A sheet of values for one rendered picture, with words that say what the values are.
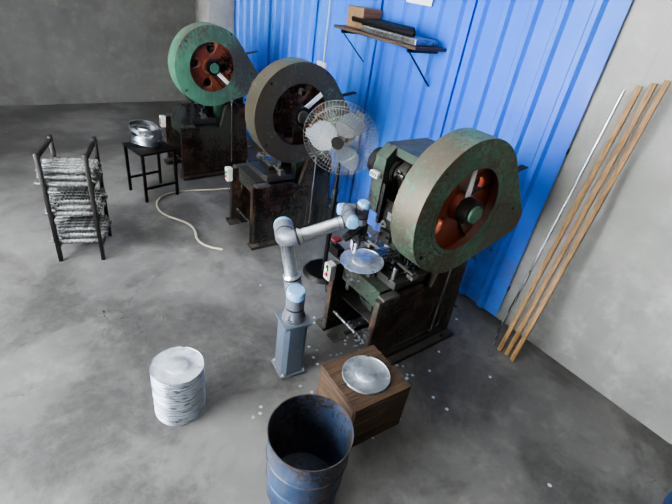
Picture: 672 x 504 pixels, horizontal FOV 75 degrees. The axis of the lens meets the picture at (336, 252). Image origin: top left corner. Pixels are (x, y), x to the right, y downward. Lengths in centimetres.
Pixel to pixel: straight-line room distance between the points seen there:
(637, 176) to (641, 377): 136
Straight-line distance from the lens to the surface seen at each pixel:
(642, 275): 345
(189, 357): 274
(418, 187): 222
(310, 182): 431
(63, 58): 852
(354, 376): 267
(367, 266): 281
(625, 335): 363
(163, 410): 280
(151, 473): 275
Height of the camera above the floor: 232
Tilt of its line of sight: 32 degrees down
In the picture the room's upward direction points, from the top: 9 degrees clockwise
